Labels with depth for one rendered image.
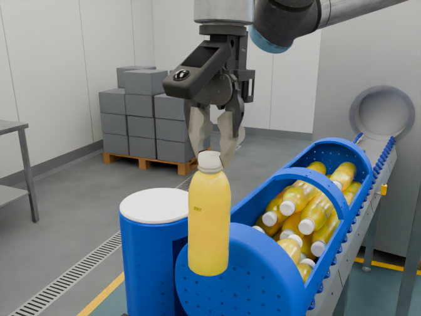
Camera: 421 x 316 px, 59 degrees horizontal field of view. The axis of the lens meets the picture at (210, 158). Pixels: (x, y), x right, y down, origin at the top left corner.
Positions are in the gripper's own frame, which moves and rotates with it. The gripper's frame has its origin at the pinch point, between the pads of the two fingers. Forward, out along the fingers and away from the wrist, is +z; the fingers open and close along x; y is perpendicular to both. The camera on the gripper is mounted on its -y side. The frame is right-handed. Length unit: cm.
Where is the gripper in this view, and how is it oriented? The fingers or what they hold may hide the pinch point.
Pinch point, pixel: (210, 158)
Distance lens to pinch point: 59.3
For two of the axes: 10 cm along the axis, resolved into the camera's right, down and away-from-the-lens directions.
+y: 5.2, -2.1, 8.3
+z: -0.4, 9.6, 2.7
